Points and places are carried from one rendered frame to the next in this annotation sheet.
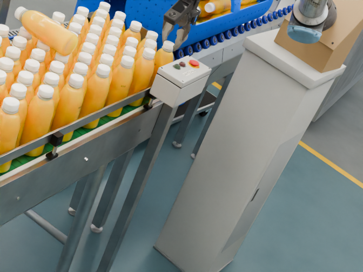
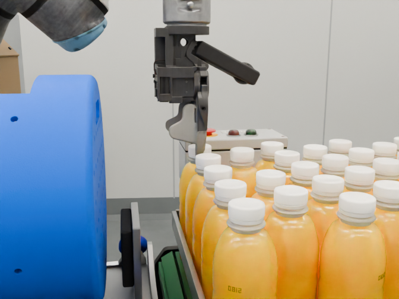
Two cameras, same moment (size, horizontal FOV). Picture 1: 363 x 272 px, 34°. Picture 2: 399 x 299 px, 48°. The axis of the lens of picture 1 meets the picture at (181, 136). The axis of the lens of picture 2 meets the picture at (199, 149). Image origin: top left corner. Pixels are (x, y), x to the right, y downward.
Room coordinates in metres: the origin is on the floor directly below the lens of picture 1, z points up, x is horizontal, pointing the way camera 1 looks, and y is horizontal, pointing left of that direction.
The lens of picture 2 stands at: (2.28, 0.81, 1.26)
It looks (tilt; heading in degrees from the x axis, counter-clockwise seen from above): 13 degrees down; 241
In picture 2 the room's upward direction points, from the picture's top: straight up
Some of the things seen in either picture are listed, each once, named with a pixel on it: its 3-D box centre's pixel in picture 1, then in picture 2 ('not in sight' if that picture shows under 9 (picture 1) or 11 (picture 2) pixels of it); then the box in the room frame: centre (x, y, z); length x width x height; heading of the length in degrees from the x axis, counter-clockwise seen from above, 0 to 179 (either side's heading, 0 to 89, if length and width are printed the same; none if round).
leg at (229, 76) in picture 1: (214, 116); not in sight; (3.06, -0.13, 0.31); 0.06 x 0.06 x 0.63; 71
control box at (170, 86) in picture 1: (181, 80); (231, 158); (1.80, 0.07, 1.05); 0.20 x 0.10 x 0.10; 161
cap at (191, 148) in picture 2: (168, 45); (199, 152); (1.93, 0.17, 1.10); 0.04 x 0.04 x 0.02
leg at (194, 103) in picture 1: (194, 103); not in sight; (3.11, 0.01, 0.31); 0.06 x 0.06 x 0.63; 71
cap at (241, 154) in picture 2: (150, 44); (241, 155); (1.88, 0.22, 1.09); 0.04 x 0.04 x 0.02
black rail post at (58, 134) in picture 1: (54, 145); not in sight; (1.34, 0.31, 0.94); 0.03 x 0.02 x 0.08; 161
